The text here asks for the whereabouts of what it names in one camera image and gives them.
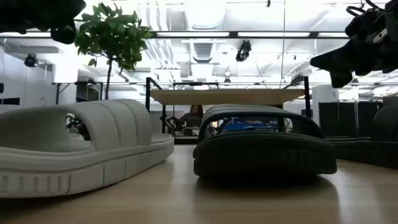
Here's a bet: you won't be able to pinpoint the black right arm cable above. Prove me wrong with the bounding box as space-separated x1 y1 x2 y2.
345 0 384 18

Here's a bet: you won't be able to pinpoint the round black ceiling fixture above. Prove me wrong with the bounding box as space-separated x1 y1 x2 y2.
24 53 39 68

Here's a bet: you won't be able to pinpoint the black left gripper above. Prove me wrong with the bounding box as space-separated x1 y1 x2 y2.
0 0 87 44

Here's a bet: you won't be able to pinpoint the black partition panels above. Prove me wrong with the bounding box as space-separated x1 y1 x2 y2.
318 101 383 138

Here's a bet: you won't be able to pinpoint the black metal background table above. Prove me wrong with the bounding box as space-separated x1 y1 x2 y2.
51 81 105 105

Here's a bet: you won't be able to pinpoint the black rubber slide sandal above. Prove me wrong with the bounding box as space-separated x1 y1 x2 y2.
192 104 338 178
325 104 398 170

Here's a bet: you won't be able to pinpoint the grey rubber slide sandal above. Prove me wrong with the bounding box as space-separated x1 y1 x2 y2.
0 98 175 199

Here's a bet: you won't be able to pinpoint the blue storage bins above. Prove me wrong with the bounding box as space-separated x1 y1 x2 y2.
222 116 279 131

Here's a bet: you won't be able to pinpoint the green potted plant black pot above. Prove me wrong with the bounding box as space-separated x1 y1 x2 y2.
73 2 154 101

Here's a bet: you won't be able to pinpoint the black wall monitor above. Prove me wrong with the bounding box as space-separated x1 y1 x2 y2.
0 97 21 106

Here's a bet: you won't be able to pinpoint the person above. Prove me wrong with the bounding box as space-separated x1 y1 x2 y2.
178 105 205 136

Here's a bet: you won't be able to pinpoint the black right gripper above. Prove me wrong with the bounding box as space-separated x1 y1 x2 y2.
310 9 389 89

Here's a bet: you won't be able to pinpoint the wooden shelf black metal frame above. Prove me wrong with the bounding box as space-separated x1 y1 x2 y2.
145 76 312 144

